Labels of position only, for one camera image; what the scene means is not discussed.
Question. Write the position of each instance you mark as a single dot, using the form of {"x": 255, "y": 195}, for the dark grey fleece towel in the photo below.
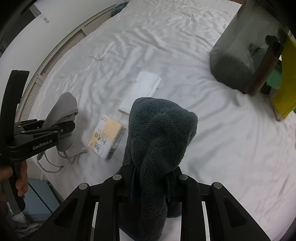
{"x": 159, "y": 132}

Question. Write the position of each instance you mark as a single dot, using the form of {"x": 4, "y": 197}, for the grey drawstring pouch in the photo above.
{"x": 65, "y": 109}

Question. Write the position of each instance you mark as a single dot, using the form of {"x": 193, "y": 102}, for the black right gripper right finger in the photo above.
{"x": 208, "y": 210}

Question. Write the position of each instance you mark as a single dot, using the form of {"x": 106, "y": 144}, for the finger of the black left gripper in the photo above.
{"x": 54, "y": 131}

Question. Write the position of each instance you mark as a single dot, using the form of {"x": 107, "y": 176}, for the white waffle cloth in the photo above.
{"x": 145, "y": 85}

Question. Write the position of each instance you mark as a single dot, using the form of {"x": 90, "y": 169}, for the person's left hand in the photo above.
{"x": 22, "y": 181}

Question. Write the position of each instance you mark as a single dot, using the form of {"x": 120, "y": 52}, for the teal cloth at bedside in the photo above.
{"x": 119, "y": 8}

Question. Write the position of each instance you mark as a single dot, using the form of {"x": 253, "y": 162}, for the white bed sheet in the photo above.
{"x": 238, "y": 143}

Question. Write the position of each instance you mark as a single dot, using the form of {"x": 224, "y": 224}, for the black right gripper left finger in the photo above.
{"x": 96, "y": 211}

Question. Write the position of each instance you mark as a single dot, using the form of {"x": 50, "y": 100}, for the yellow terry towel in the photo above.
{"x": 284, "y": 99}

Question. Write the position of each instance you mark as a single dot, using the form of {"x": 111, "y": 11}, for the green tray box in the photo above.
{"x": 274, "y": 79}

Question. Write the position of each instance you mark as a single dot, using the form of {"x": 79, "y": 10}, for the packaged tissue pack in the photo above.
{"x": 106, "y": 137}

